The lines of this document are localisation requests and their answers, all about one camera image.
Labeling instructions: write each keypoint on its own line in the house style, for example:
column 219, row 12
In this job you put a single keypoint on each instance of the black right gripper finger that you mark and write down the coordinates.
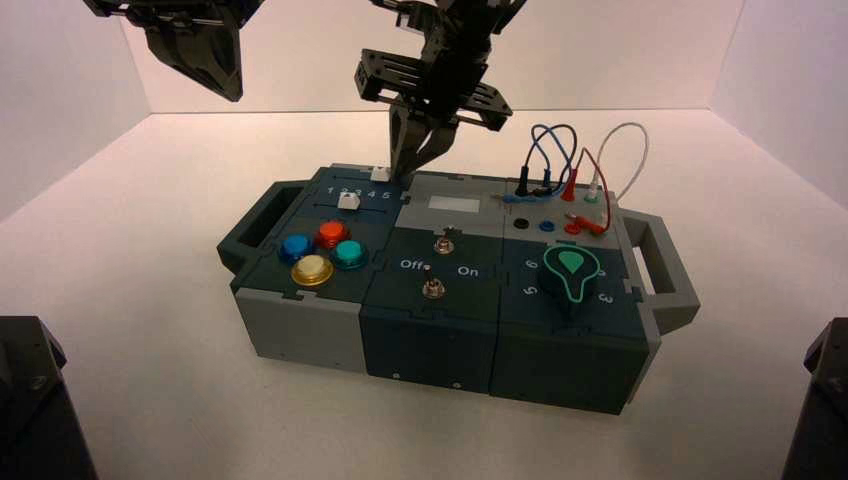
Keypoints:
column 399, row 142
column 436, row 142

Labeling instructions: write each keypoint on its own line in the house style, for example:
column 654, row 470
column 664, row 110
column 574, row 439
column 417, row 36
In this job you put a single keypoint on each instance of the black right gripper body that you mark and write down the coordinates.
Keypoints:
column 450, row 73

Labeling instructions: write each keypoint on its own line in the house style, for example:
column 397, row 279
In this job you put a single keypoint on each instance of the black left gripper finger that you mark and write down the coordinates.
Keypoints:
column 182, row 54
column 228, row 56

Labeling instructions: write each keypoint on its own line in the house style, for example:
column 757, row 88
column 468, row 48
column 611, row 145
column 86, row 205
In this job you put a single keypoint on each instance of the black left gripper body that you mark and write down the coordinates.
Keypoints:
column 179, row 10

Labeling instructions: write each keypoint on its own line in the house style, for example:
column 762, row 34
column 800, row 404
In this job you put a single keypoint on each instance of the white slider knob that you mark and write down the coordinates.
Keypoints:
column 348, row 201
column 380, row 174

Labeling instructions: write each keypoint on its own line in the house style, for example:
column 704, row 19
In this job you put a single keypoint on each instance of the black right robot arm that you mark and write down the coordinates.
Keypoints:
column 457, row 8

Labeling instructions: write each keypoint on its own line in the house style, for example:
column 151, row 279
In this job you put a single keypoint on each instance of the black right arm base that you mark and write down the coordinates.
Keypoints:
column 821, row 411

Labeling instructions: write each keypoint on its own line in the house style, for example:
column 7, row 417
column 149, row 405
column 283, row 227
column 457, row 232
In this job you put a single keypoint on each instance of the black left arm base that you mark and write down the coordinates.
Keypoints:
column 33, row 411

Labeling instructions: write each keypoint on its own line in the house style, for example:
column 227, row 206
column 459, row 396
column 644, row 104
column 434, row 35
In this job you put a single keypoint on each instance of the grey display screen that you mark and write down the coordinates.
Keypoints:
column 454, row 203

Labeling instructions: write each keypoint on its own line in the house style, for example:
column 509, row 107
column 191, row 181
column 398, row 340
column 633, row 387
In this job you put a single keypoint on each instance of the orange push button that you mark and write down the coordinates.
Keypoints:
column 332, row 233

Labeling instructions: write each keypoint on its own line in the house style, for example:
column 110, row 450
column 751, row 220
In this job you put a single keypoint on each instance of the black banana socket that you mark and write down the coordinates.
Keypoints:
column 521, row 224

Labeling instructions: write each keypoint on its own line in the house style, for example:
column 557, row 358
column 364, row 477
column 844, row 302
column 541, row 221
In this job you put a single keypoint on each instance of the teal push button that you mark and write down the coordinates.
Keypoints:
column 349, row 254

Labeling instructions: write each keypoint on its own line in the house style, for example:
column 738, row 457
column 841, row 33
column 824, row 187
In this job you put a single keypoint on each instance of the blue banana socket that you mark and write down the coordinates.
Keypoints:
column 547, row 226

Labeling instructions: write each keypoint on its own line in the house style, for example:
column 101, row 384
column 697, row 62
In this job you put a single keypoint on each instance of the blue push button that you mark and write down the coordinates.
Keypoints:
column 297, row 248

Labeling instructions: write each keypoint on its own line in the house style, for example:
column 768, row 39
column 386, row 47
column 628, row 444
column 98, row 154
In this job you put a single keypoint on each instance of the yellow push button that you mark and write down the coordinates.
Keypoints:
column 312, row 270

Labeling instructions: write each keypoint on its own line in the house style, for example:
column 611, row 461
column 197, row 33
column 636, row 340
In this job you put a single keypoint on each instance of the red banana socket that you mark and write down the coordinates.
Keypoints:
column 571, row 230

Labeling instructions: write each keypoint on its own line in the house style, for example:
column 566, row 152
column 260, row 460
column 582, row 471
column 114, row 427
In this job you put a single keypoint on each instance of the green banana socket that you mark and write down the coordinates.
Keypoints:
column 591, row 197

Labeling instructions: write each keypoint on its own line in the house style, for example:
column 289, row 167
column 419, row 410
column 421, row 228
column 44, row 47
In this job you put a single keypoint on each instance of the dark rotary knob green outline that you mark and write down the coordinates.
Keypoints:
column 568, row 278

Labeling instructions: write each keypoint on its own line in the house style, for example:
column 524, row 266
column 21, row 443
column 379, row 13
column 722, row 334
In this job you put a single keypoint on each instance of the dark teal grey control box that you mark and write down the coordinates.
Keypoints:
column 424, row 344

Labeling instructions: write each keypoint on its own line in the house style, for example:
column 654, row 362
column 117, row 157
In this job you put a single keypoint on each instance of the metal toggle switch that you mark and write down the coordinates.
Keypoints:
column 433, row 289
column 444, row 245

